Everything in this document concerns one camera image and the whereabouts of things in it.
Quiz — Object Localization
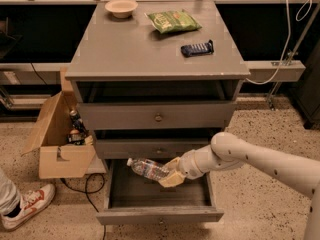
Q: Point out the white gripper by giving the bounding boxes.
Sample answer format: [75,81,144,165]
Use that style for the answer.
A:
[159,150,204,188]

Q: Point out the clear plastic water bottle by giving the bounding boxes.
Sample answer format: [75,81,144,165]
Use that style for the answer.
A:
[127,158,169,181]

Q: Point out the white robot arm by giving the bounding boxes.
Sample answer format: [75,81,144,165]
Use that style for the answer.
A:
[159,132,320,240]

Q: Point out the grey middle drawer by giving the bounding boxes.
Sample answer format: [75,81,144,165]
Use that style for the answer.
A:
[95,138,210,159]

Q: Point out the grey open bottom drawer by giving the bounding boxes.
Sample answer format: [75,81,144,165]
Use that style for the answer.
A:
[97,159,224,225]

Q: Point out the grey wooden drawer cabinet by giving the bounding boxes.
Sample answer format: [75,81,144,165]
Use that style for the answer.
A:
[66,1,250,144]

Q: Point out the grey top drawer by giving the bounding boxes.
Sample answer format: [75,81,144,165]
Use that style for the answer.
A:
[78,102,236,130]

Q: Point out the dark can in box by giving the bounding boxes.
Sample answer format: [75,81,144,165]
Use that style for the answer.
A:
[69,110,87,134]

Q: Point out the brown cardboard box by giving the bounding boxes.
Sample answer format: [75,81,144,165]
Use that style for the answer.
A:
[22,67,96,179]

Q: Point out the white and red sneaker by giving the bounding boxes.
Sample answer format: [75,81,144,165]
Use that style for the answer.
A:
[1,184,56,231]

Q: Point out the green chip bag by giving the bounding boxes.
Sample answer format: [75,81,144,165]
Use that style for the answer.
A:
[147,10,201,34]

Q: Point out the light trouser leg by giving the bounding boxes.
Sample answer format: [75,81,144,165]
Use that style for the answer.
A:
[0,168,21,218]

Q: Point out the beige shallow bowl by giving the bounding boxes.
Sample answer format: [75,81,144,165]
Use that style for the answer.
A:
[105,0,138,19]

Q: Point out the black floor cable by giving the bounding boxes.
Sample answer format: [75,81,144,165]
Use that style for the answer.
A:
[59,173,108,240]

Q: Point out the white hanging cable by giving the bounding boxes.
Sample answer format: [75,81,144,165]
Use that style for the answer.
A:
[245,0,293,86]

